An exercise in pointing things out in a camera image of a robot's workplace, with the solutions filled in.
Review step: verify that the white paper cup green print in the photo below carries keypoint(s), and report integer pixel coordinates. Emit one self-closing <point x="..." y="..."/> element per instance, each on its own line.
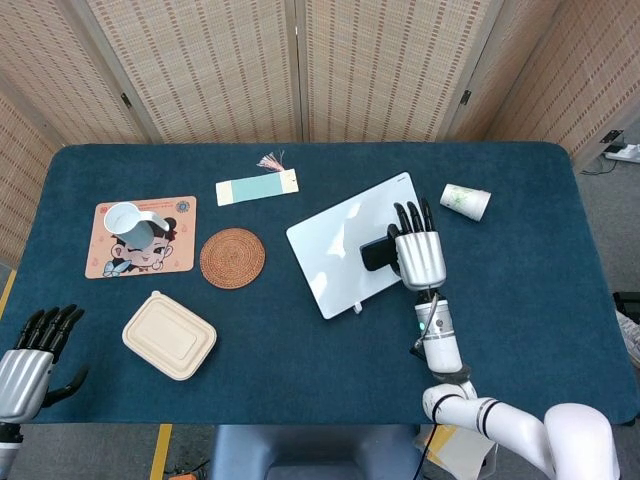
<point x="465" y="200"/>

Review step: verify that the cartoon face mouse pad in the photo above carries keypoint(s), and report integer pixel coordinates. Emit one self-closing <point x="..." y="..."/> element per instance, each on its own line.
<point x="176" y="252"/>

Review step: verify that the beige lidded lunch box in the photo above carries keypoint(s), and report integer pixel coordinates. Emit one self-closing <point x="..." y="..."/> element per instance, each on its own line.
<point x="167" y="337"/>

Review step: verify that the round woven rattan coaster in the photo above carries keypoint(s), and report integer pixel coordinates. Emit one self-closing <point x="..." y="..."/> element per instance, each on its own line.
<point x="232" y="258"/>

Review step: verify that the blue tablecloth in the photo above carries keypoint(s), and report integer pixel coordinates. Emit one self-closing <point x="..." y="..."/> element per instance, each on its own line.
<point x="310" y="360"/>

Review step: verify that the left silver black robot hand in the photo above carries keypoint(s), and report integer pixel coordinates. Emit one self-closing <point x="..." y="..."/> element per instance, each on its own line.
<point x="22" y="385"/>

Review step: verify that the white tablet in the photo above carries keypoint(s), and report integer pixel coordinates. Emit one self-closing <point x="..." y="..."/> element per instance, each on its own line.
<point x="327" y="250"/>

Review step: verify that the blue bookmark with tassel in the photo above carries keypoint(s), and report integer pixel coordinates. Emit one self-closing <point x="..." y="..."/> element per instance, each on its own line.
<point x="255" y="189"/>

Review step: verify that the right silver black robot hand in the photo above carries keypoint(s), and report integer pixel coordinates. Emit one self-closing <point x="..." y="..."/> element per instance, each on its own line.
<point x="421" y="257"/>

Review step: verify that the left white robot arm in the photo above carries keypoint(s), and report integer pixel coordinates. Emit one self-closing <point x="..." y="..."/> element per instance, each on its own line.
<point x="7" y="450"/>

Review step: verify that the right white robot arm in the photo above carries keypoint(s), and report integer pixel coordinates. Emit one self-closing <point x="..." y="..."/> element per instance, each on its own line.
<point x="500" y="415"/>

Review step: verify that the woven folding screen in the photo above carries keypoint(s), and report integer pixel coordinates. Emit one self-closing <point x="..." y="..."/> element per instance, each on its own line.
<point x="210" y="65"/>

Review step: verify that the white measuring cup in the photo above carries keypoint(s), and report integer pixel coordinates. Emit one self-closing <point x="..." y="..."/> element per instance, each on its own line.
<point x="131" y="231"/>

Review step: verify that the grey robot torso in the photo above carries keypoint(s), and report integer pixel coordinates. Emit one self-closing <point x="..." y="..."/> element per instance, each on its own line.
<point x="310" y="452"/>

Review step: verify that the white power strip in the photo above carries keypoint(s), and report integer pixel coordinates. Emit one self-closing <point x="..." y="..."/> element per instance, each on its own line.
<point x="625" y="151"/>

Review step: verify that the black and blue eraser sponge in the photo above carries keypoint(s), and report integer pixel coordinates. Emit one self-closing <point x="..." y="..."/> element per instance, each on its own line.
<point x="375" y="255"/>

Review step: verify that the white plastic board stand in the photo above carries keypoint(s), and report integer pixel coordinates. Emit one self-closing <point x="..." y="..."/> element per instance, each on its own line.
<point x="357" y="307"/>

